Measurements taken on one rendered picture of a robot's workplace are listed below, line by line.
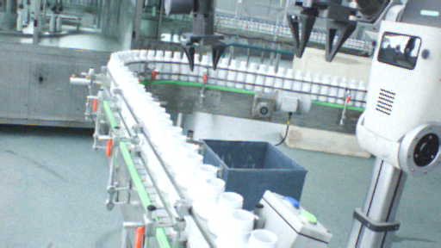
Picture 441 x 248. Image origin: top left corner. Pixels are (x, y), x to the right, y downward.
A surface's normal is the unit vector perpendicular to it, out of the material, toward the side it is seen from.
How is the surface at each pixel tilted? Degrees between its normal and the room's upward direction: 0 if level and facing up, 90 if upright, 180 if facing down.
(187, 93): 90
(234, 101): 90
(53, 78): 90
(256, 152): 90
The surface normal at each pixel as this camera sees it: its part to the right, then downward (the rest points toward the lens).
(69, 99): 0.34, 0.29
